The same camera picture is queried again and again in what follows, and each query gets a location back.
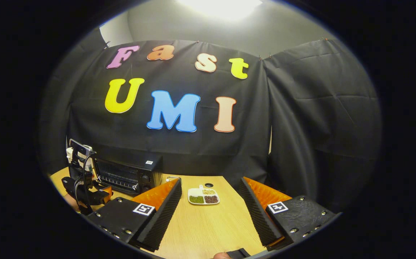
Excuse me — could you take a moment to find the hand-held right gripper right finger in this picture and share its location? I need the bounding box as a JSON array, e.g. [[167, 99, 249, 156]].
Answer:
[[239, 176, 338, 251]]

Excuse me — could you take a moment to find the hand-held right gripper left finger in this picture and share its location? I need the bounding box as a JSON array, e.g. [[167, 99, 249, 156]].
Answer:
[[87, 179, 182, 252]]

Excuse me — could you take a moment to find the black electric oven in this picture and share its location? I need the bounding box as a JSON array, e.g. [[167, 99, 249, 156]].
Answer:
[[95, 154, 164, 195]]

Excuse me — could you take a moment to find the white toaster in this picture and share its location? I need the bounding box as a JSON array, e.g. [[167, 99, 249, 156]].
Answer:
[[66, 146, 94, 171]]

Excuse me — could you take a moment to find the white divided plate of beans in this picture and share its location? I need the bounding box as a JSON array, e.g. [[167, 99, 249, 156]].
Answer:
[[188, 185, 220, 205]]

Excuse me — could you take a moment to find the black backdrop cloth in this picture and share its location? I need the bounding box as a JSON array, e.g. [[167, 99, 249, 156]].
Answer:
[[39, 29, 383, 213]]

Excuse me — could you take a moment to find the large ceiling light panel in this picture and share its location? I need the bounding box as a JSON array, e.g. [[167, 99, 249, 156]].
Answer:
[[179, 0, 262, 20]]

